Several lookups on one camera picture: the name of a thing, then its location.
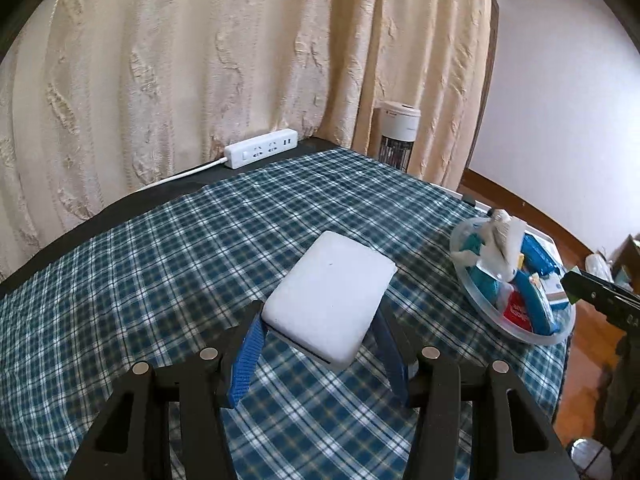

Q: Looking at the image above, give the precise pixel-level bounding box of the beige patterned curtain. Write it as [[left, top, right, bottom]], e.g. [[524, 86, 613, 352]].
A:
[[1, 0, 491, 276]]

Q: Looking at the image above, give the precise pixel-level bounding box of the plaid blue tablecloth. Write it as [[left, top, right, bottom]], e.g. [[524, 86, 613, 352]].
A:
[[1, 148, 567, 479]]

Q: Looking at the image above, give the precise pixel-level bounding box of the blue white cracker packet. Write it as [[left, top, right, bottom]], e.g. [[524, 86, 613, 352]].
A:
[[513, 270, 559, 336]]

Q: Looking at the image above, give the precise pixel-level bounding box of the white plastic packet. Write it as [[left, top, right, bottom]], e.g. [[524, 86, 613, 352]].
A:
[[450, 209, 526, 283]]

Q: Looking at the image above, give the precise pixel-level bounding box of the clear plastic bowl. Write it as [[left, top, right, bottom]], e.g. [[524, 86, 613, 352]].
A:
[[449, 217, 576, 346]]

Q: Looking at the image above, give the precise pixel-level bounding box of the white power strip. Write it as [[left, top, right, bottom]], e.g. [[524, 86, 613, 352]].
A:
[[224, 128, 298, 169]]

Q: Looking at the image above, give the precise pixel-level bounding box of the dark blue snack packet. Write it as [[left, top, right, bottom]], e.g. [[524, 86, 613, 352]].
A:
[[521, 233, 560, 278]]

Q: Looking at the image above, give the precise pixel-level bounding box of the white tower fan heater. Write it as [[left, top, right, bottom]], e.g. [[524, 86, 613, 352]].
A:
[[378, 101, 421, 172]]

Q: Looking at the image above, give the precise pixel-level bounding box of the white sponge block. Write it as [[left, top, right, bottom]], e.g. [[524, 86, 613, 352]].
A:
[[262, 231, 397, 370]]

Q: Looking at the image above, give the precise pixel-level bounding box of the red balloon glue packet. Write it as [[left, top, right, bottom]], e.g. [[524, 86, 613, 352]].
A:
[[502, 290, 533, 332]]

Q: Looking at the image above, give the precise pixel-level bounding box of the teal towel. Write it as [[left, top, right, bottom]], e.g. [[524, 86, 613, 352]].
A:
[[459, 231, 501, 304]]

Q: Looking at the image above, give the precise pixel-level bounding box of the white medicine box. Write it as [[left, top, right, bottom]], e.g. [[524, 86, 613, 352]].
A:
[[540, 273, 570, 311]]

